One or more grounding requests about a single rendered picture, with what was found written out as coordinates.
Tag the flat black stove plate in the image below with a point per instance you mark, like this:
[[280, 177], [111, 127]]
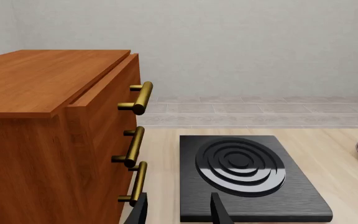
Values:
[[241, 168]]

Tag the wooden drawer with gap above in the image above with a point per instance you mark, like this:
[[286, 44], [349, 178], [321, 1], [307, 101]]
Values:
[[110, 93]]

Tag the wooden cabinet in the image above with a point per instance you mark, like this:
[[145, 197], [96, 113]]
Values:
[[26, 98]]

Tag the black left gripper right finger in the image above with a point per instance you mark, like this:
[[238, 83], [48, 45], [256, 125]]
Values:
[[219, 212]]

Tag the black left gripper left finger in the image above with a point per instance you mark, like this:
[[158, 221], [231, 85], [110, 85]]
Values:
[[140, 212]]

